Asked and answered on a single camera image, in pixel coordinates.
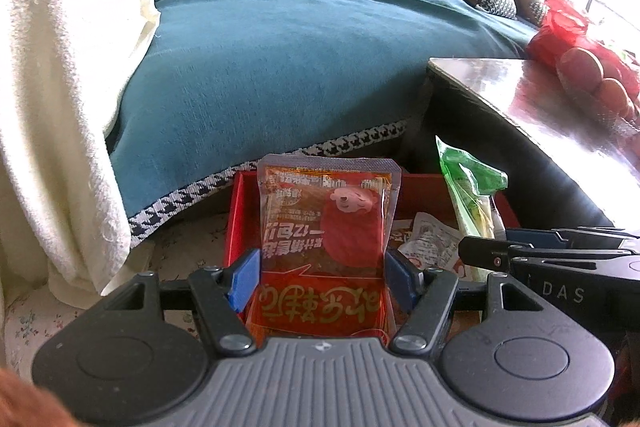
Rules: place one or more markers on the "red plastic bag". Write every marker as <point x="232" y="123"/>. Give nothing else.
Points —
<point x="555" y="32"/>

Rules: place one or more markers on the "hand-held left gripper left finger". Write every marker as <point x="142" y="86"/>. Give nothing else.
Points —
<point x="243" y="279"/>

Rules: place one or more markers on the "orange fruit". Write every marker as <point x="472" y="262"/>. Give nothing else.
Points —
<point x="612" y="94"/>
<point x="580" y="67"/>

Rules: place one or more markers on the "red cardboard box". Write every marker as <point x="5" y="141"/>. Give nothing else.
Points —
<point x="240" y="217"/>

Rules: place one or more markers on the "teal blanket houndstooth border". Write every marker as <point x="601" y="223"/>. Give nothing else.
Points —
<point x="275" y="72"/>

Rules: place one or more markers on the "orange red translucent snack packet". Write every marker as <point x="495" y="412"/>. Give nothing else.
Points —
<point x="320" y="227"/>

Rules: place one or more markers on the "white snack packet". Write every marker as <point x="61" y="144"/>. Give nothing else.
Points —
<point x="430" y="242"/>

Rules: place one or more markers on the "dark coffee table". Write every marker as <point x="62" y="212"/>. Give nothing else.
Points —
<point x="525" y="107"/>

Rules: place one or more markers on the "floral cloth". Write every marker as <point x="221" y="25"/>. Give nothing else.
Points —
<point x="30" y="322"/>

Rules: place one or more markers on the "green snack packet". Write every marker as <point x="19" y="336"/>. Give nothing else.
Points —
<point x="470" y="187"/>

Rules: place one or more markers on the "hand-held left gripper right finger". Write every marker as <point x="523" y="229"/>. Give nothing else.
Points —
<point x="400" y="279"/>

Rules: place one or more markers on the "white blanket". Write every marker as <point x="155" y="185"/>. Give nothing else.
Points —
<point x="65" y="82"/>

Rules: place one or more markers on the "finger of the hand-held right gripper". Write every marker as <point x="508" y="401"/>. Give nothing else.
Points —
<point x="535" y="236"/>
<point x="487" y="254"/>

